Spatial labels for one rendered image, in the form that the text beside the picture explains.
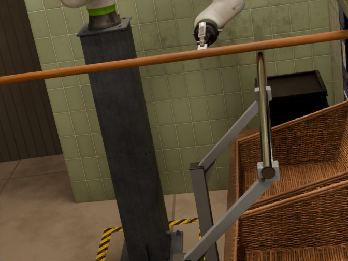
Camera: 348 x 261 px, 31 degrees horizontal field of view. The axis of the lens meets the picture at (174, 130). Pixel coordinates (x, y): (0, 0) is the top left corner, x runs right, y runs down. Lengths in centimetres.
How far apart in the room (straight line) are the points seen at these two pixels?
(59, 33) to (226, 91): 97
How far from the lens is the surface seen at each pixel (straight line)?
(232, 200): 242
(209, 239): 142
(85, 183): 384
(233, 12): 246
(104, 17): 274
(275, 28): 338
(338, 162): 258
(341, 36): 212
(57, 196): 408
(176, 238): 332
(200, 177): 187
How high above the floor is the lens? 176
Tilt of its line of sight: 22 degrees down
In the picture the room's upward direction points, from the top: 10 degrees counter-clockwise
